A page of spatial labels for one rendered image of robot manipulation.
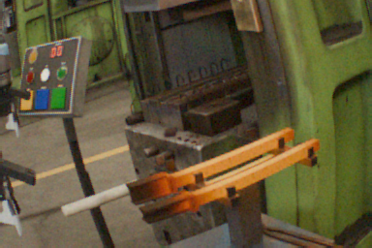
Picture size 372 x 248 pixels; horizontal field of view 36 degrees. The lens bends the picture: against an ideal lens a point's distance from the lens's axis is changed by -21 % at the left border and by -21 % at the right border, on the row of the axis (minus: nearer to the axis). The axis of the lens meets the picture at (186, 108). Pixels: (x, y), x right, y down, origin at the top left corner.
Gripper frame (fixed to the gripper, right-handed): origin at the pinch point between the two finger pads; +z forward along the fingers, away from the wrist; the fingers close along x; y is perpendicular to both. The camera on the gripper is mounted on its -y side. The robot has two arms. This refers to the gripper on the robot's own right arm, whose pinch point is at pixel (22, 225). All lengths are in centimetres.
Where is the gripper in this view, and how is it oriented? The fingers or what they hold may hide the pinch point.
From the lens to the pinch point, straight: 145.9
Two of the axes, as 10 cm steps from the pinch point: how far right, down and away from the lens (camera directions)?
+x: 2.4, 2.3, -9.4
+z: 1.9, 9.4, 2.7
